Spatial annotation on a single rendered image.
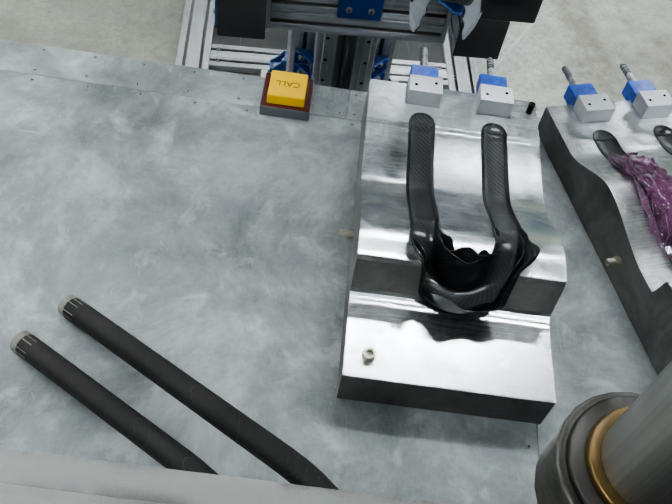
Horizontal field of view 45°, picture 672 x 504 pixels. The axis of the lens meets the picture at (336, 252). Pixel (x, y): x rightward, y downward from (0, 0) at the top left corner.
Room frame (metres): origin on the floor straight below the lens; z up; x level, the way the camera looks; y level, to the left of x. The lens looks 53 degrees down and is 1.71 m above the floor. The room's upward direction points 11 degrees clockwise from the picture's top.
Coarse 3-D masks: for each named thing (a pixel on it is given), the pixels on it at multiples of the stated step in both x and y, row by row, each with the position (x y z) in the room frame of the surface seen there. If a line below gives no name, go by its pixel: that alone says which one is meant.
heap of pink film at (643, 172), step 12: (612, 156) 0.92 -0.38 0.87; (624, 156) 0.91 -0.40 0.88; (636, 156) 0.90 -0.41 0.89; (624, 168) 0.87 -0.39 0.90; (636, 168) 0.86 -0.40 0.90; (648, 168) 0.86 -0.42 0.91; (660, 168) 0.87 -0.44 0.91; (636, 180) 0.84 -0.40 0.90; (648, 180) 0.83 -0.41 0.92; (660, 180) 0.82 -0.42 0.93; (648, 192) 0.82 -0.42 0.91; (660, 192) 0.81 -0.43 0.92; (648, 204) 0.80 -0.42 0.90; (660, 204) 0.79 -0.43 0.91; (648, 216) 0.78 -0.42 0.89; (660, 216) 0.78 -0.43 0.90; (660, 228) 0.77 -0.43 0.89; (660, 240) 0.75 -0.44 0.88
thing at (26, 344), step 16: (16, 336) 0.45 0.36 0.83; (32, 336) 0.46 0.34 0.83; (16, 352) 0.44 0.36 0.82; (32, 352) 0.43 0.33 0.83; (48, 352) 0.44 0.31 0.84; (48, 368) 0.42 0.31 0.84; (64, 368) 0.42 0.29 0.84; (64, 384) 0.40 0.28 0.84; (80, 384) 0.40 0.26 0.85; (96, 384) 0.40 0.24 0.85; (80, 400) 0.38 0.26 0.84; (96, 400) 0.38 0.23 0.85; (112, 400) 0.38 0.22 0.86; (112, 416) 0.36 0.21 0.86; (128, 416) 0.37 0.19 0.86; (128, 432) 0.35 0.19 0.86; (144, 432) 0.35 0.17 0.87; (160, 432) 0.35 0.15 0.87; (144, 448) 0.33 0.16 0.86; (160, 448) 0.33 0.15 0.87; (176, 448) 0.33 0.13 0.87
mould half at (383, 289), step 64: (384, 128) 0.87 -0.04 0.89; (448, 128) 0.89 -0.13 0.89; (512, 128) 0.91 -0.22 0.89; (384, 192) 0.74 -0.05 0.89; (448, 192) 0.77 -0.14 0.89; (512, 192) 0.79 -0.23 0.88; (384, 256) 0.60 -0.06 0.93; (384, 320) 0.55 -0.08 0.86; (448, 320) 0.57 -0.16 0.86; (512, 320) 0.59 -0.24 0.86; (384, 384) 0.47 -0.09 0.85; (448, 384) 0.48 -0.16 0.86; (512, 384) 0.50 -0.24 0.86
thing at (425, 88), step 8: (424, 48) 1.05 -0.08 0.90; (424, 56) 1.03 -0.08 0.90; (424, 64) 1.01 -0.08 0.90; (416, 72) 0.98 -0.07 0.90; (424, 72) 0.99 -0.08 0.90; (432, 72) 0.99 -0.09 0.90; (408, 80) 0.99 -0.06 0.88; (416, 80) 0.95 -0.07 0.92; (424, 80) 0.95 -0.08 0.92; (432, 80) 0.95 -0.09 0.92; (440, 80) 0.96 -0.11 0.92; (408, 88) 0.94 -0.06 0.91; (416, 88) 0.93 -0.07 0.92; (424, 88) 0.93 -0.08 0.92; (432, 88) 0.94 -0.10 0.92; (440, 88) 0.94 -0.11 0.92; (408, 96) 0.93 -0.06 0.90; (416, 96) 0.93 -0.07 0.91; (424, 96) 0.93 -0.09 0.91; (432, 96) 0.93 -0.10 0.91; (440, 96) 0.93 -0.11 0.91; (416, 104) 0.93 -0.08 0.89; (424, 104) 0.93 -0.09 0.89; (432, 104) 0.93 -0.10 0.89
